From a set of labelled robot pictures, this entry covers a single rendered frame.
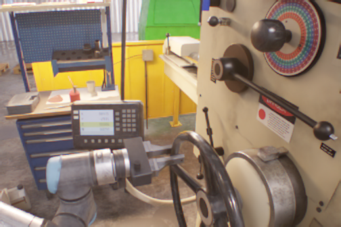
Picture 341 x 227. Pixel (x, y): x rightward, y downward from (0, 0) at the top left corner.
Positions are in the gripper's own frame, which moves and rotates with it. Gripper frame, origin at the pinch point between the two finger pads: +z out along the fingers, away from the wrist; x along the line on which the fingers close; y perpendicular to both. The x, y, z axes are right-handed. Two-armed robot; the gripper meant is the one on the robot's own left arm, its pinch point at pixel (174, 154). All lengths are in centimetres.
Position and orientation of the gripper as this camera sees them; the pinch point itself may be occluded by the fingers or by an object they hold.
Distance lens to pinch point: 67.1
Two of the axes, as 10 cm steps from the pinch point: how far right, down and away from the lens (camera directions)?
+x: -3.0, -6.3, 7.1
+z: 9.5, -1.3, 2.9
